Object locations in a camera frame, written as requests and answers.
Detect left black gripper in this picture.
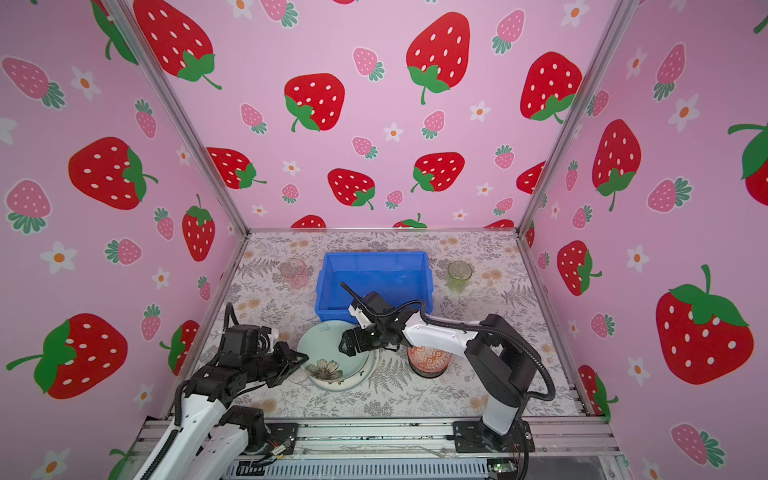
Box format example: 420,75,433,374
246,341,311,386

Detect light green flower plate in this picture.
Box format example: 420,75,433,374
298,320,373,391

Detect white watermelon plate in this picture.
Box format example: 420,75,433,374
305,352,379,392

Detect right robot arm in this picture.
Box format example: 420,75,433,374
338,308,556,437

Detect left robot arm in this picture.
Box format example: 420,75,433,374
135,303,309,479

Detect blue plastic bin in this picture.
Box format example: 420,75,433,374
315,251,434,323

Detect orange patterned upturned bowl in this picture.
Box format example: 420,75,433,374
407,347,452,379

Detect pink glass cup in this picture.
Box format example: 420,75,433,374
279,258,309,290

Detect green glass cup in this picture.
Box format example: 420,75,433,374
446,260,473,293

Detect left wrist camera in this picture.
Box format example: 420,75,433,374
219,325,279,365

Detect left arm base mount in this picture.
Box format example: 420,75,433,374
243,421,299,457

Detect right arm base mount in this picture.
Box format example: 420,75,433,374
452,420,535,453

